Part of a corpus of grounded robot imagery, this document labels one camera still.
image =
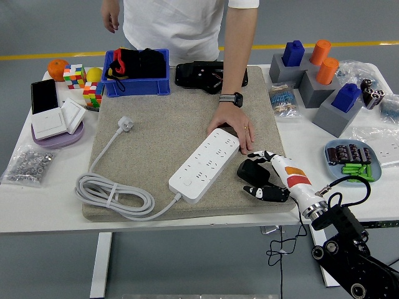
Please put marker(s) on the bagged white socket panel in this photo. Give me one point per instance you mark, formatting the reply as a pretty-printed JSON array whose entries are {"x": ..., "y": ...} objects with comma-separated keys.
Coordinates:
[{"x": 386, "y": 152}]

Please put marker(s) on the blue square peg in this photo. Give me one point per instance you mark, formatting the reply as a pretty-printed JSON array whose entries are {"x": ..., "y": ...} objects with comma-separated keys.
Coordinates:
[
  {"x": 346, "y": 98},
  {"x": 293, "y": 54}
]

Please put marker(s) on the orange cylinder peg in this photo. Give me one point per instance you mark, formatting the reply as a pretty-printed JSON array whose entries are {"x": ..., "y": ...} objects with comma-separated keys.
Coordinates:
[
  {"x": 321, "y": 51},
  {"x": 327, "y": 71}
]

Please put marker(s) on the black device housing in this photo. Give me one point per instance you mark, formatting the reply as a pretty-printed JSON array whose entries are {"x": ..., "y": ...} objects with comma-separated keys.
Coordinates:
[{"x": 187, "y": 76}]

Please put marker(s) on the large white wall switch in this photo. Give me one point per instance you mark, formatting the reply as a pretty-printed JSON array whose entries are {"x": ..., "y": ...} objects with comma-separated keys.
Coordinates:
[{"x": 48, "y": 123}]

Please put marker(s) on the black table control panel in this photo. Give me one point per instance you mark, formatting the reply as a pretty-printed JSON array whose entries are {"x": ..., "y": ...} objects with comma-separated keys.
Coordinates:
[{"x": 380, "y": 224}]

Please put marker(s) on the blue plastic bin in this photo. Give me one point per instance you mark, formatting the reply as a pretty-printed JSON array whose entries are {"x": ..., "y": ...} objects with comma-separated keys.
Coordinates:
[{"x": 137, "y": 87}]

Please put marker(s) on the person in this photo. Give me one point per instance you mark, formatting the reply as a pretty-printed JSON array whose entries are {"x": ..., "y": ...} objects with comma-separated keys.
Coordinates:
[{"x": 171, "y": 28}]

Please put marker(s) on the bag of blue resistors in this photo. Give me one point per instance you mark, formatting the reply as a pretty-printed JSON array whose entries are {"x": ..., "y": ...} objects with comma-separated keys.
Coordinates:
[{"x": 391, "y": 109}]

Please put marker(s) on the purple plate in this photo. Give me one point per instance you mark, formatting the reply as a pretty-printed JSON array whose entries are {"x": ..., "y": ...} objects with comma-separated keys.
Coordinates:
[{"x": 59, "y": 142}]

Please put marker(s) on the person's left hand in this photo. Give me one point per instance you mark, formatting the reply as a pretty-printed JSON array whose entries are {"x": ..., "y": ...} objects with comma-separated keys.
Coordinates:
[{"x": 233, "y": 120}]

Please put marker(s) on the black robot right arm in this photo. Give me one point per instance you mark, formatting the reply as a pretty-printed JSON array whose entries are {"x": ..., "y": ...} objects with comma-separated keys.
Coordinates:
[{"x": 343, "y": 264}]

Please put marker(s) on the bag of metal nuts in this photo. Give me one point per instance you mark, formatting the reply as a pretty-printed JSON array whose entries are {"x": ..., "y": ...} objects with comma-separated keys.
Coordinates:
[{"x": 28, "y": 165}]

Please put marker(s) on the small dark tool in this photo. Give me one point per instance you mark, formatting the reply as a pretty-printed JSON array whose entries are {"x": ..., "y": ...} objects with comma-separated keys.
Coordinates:
[{"x": 92, "y": 108}]

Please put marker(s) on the colourful puzzle cube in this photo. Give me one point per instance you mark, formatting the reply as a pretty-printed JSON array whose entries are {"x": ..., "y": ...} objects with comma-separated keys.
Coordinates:
[
  {"x": 92, "y": 95},
  {"x": 74, "y": 76}
]

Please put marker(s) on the orange fruit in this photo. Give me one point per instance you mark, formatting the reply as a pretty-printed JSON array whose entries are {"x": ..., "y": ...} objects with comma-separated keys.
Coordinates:
[{"x": 56, "y": 70}]

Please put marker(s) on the person's right hand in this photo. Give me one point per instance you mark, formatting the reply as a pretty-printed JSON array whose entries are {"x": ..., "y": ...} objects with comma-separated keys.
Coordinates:
[{"x": 110, "y": 15}]

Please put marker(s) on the black capacitor bundle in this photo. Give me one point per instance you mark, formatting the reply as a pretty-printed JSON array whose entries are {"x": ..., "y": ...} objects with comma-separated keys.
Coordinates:
[{"x": 372, "y": 95}]

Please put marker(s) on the black smartphone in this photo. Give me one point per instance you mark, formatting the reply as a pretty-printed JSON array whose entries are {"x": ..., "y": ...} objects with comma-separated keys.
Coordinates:
[{"x": 43, "y": 96}]

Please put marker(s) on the white table leg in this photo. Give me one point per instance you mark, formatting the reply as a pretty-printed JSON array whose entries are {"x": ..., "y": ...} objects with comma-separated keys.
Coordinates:
[
  {"x": 100, "y": 264},
  {"x": 317, "y": 235}
]

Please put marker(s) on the black red cloth bundle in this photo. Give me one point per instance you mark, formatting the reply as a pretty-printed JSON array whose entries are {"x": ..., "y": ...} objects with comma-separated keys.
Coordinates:
[{"x": 149, "y": 65}]

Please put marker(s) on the light blue plate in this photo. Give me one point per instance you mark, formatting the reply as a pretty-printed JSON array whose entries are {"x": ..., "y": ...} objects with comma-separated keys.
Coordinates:
[{"x": 335, "y": 173}]

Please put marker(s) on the grey-brown mat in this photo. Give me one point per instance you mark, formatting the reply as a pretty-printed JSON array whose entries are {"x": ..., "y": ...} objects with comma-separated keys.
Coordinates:
[{"x": 174, "y": 118}]

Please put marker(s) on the green component pile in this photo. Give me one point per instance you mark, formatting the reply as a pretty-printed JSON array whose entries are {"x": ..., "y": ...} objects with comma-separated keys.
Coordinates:
[{"x": 355, "y": 170}]

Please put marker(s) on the dark capacitor pile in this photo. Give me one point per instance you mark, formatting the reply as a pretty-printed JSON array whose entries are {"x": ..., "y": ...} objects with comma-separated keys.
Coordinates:
[{"x": 346, "y": 152}]

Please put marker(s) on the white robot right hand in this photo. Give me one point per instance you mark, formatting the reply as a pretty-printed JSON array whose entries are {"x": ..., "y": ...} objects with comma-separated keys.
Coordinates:
[{"x": 296, "y": 180}]

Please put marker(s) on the bag of taped resistors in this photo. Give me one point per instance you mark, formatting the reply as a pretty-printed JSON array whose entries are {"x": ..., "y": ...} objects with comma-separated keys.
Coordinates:
[{"x": 282, "y": 101}]

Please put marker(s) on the grey block holder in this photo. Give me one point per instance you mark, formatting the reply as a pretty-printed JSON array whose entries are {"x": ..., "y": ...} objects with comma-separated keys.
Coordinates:
[
  {"x": 330, "y": 120},
  {"x": 277, "y": 73},
  {"x": 311, "y": 93}
]

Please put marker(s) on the clear plastic bag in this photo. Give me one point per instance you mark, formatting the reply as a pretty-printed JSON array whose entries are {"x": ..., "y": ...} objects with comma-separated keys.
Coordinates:
[{"x": 352, "y": 71}]

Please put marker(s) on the yellow lemon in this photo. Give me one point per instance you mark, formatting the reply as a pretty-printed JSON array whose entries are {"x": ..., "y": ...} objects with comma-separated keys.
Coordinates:
[{"x": 94, "y": 74}]

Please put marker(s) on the white power strip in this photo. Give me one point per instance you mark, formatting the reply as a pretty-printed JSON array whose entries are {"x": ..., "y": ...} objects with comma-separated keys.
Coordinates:
[{"x": 199, "y": 168}]

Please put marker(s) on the person's left forearm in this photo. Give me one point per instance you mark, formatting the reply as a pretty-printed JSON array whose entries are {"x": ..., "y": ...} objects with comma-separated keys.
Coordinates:
[{"x": 238, "y": 56}]

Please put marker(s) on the small white wall switch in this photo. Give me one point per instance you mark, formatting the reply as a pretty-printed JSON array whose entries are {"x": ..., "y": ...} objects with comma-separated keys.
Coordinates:
[{"x": 73, "y": 113}]

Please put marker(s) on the silver metal bracket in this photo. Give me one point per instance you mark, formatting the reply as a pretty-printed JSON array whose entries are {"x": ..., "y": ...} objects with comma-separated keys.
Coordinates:
[{"x": 263, "y": 229}]

